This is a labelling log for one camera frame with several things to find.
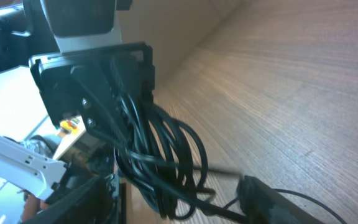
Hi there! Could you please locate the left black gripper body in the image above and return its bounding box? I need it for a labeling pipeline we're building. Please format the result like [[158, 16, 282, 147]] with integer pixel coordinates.
[[29, 42, 155, 131]]

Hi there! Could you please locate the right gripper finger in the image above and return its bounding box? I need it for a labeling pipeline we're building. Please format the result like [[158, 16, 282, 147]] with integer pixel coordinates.
[[237, 175, 322, 224]]

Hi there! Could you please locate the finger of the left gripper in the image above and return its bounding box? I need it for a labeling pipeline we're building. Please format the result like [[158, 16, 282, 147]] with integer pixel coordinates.
[[70, 62, 128, 146]]

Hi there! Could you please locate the thin black usb cable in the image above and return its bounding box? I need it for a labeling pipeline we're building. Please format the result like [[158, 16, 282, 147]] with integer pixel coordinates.
[[222, 188, 349, 224]]

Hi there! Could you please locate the thick black usb cable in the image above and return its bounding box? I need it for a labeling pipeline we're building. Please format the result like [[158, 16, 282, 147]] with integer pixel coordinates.
[[104, 58, 251, 224]]

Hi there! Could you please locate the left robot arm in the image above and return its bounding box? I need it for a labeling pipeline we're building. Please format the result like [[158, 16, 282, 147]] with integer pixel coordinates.
[[0, 1, 132, 201]]

